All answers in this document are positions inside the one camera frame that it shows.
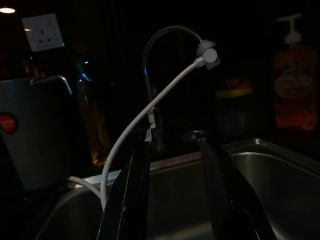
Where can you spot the white tape strip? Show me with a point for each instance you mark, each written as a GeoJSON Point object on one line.
{"type": "Point", "coordinates": [151, 118]}

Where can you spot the white wall socket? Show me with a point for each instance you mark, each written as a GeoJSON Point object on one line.
{"type": "Point", "coordinates": [42, 32]}

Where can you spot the jar with yellow lid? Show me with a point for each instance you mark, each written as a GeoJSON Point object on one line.
{"type": "Point", "coordinates": [232, 117]}

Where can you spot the glowing ceiling lamp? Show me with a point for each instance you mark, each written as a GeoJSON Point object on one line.
{"type": "Point", "coordinates": [7, 10]}

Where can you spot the stainless steel sink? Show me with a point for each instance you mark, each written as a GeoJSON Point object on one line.
{"type": "Point", "coordinates": [275, 187]}

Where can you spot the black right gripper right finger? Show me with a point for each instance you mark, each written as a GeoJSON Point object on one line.
{"type": "Point", "coordinates": [220, 195]}

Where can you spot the orange soap pump bottle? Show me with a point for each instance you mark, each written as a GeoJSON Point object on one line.
{"type": "Point", "coordinates": [295, 87]}

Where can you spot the chrome gooseneck faucet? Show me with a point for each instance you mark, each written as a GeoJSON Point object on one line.
{"type": "Point", "coordinates": [147, 75]}

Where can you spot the clear bottle with yellow liquid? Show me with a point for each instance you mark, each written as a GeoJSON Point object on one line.
{"type": "Point", "coordinates": [92, 125]}

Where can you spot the grey faucet diverter valve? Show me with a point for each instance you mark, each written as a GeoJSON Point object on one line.
{"type": "Point", "coordinates": [211, 56]}

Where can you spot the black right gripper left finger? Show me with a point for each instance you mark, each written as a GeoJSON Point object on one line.
{"type": "Point", "coordinates": [135, 190]}

